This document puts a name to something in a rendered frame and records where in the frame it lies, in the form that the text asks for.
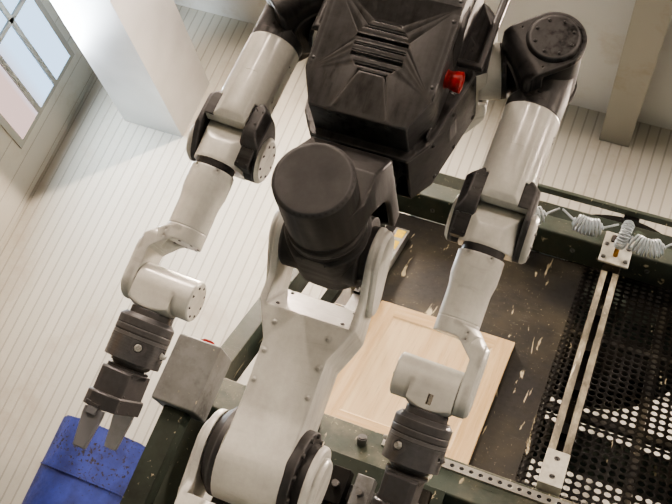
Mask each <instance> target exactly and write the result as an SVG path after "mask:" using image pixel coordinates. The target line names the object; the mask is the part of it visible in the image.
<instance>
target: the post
mask: <svg viewBox="0 0 672 504"><path fill-rule="evenodd" d="M190 419H191V417H190V416H189V415H188V414H186V413H185V412H184V411H181V410H179V409H176V408H173V407H171V406H168V405H164V407H163V409H162V411H161V414H160V416H159V418H158V420H157V422H156V425H155V427H154V429H153V431H152V433H151V436H150V438H149V440H148V442H147V444H146V447H145V449H144V451H143V453H142V455H141V458H140V460H139V462H138V464H137V466H136V469H135V471H134V473H133V475H132V478H131V480H130V482H129V484H128V486H127V489H126V491H125V493H124V495H123V497H122V500H121V502H120V504H153V503H154V500H155V498H156V496H157V494H158V491H159V489H160V487H161V484H162V482H163V480H164V478H165V475H166V473H167V471H168V469H169V466H170V464H171V462H172V460H173V457H174V455H175V453H176V451H177V448H178V446H179V444H180V441H181V439H182V437H183V435H184V432H185V430H186V428H187V426H188V423H189V421H190Z"/></svg>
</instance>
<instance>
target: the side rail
mask: <svg viewBox="0 0 672 504"><path fill-rule="evenodd" d="M308 283H309V282H308V281H306V280H305V279H304V278H303V277H302V276H301V274H300V273H299V271H298V269H296V268H293V271H292V275H291V279H290V283H289V287H288V289H289V290H292V291H295V292H298V293H301V292H302V291H303V290H304V288H305V287H306V286H307V284H308ZM262 340H263V329H262V314H261V298H260V297H259V298H258V300H257V301H256V302H255V304H254V305H253V306H252V307H251V309H250V310H249V311H248V313H247V314H246V315H245V316H244V318H243V319H242V320H241V321H240V323H239V324H238V325H237V327H236V328H235V329H234V330H233V332H232V333H231V334H230V336H229V337H228V338H227V339H226V341H225V342H224V343H223V344H222V346H221V348H222V349H223V350H224V352H225V353H226V354H227V355H228V357H229V358H230V359H231V364H230V366H229V369H228V371H227V373H226V375H225V378H227V379H229V380H232V381H235V382H237V381H238V379H239V378H240V376H241V375H242V374H243V372H244V371H245V370H246V368H247V367H248V365H249V364H250V363H251V361H252V360H253V359H254V357H255V356H256V354H257V353H258V351H259V349H260V346H261V343H262Z"/></svg>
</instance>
